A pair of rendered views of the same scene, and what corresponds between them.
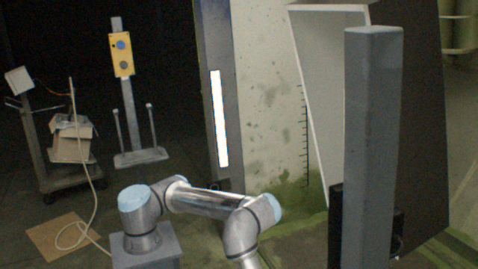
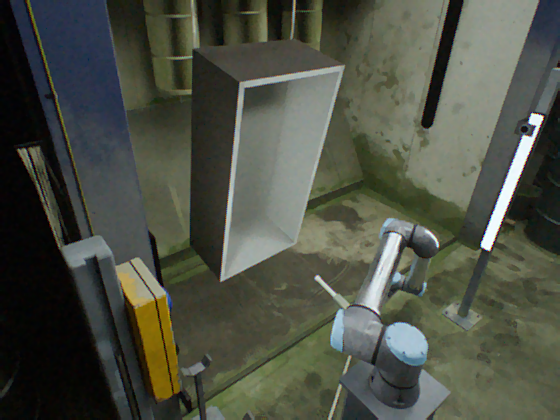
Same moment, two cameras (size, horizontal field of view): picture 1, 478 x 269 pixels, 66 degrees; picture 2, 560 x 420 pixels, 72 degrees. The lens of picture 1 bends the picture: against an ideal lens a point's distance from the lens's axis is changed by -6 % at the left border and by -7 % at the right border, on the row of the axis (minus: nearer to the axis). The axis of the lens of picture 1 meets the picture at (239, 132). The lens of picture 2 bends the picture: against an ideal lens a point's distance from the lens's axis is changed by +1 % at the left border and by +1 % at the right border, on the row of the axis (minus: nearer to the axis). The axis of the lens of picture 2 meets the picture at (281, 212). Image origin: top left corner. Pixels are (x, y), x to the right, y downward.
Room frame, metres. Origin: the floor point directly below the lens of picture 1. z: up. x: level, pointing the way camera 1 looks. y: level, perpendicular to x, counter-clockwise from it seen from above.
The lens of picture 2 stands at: (2.30, 1.20, 1.99)
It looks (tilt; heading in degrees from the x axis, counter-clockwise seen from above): 32 degrees down; 250
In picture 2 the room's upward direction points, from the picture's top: 2 degrees clockwise
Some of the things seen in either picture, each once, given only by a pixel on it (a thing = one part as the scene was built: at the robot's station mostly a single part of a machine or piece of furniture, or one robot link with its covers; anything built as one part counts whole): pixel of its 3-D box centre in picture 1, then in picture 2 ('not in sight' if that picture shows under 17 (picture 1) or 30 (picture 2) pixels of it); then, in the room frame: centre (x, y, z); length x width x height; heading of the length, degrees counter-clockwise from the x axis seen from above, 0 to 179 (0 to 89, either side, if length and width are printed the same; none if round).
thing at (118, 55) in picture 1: (122, 54); (147, 333); (2.35, 0.67, 1.42); 0.12 x 0.06 x 0.26; 109
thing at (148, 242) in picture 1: (141, 234); (396, 377); (1.54, 0.49, 0.69); 0.19 x 0.19 x 0.10
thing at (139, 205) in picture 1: (137, 208); (400, 352); (1.54, 0.48, 0.83); 0.17 x 0.15 x 0.18; 134
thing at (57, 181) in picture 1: (54, 131); not in sight; (3.50, 1.78, 0.64); 0.73 x 0.50 x 1.27; 119
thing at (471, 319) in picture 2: not in sight; (461, 315); (0.43, -0.16, 0.01); 0.20 x 0.20 x 0.01; 19
